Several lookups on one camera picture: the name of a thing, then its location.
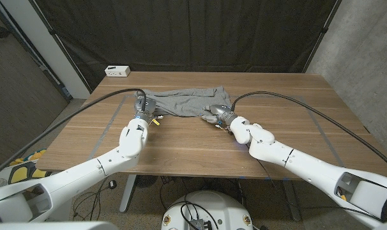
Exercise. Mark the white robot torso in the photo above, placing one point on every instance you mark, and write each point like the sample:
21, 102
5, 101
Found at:
219, 204

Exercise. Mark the black backdrop stand pole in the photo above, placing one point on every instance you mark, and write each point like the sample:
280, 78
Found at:
322, 32
62, 48

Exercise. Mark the yellow cloth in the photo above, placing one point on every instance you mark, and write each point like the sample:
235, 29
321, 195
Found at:
34, 156

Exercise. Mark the black backdrop curtain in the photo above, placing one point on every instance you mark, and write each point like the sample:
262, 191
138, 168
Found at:
180, 32

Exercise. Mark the yellow and black pad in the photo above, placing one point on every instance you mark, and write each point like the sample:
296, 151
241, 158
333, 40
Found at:
21, 172

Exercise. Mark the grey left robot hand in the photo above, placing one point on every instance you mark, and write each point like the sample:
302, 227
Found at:
145, 107

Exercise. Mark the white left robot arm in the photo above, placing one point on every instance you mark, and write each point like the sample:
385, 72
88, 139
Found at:
85, 169

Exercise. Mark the grey table leg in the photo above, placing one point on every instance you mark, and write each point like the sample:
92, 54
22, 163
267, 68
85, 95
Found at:
292, 201

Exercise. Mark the white power strip box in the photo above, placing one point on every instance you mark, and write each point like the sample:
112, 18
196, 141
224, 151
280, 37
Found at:
117, 71

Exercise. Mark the white table leg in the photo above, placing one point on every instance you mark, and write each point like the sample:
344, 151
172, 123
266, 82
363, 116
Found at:
128, 195

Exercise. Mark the black ribbed round object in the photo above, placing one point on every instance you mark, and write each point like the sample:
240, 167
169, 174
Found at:
145, 180

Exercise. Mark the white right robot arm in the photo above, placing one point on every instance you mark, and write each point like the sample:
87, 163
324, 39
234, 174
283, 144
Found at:
308, 166

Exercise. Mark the gray shorts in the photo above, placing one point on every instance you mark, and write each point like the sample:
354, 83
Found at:
187, 100

